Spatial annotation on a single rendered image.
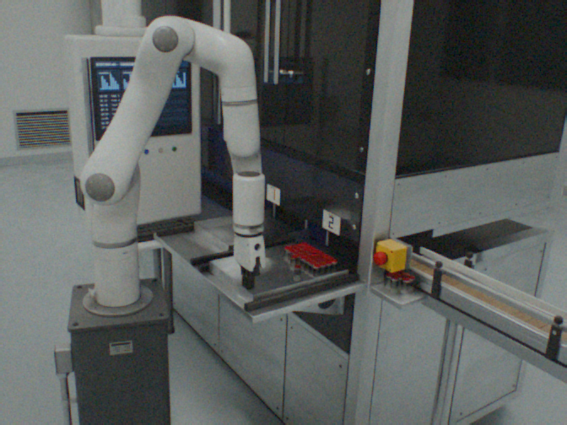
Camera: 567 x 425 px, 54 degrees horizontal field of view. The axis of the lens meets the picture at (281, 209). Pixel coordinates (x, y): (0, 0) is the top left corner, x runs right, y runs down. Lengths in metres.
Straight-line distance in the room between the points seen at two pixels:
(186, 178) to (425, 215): 1.08
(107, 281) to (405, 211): 0.88
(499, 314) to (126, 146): 1.04
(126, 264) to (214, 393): 1.27
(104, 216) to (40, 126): 5.36
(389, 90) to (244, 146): 0.43
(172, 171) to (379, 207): 1.04
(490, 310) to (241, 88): 0.86
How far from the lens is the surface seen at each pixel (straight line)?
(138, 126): 1.42
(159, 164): 2.34
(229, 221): 2.13
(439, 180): 1.79
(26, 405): 2.79
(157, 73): 1.37
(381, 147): 1.57
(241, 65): 1.38
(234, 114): 1.39
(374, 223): 1.63
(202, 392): 2.70
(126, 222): 1.52
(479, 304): 1.58
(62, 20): 6.84
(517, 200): 2.17
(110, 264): 1.54
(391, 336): 1.90
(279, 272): 1.74
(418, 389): 2.15
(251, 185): 1.43
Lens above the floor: 1.62
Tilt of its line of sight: 19 degrees down
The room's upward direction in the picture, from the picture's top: 2 degrees clockwise
